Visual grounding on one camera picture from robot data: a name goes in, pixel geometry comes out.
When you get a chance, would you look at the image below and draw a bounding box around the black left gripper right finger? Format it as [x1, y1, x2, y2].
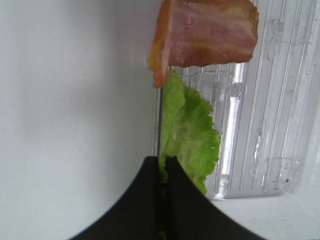
[165, 157, 260, 240]

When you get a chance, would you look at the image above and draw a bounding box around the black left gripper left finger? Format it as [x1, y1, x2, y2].
[72, 156, 159, 240]

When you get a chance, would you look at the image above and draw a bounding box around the green lettuce leaf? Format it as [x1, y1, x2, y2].
[157, 69, 222, 240]

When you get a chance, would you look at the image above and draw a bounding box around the bacon strip from container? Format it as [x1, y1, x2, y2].
[148, 0, 259, 88]

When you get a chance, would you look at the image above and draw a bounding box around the clear plastic left container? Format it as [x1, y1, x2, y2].
[156, 0, 320, 200]

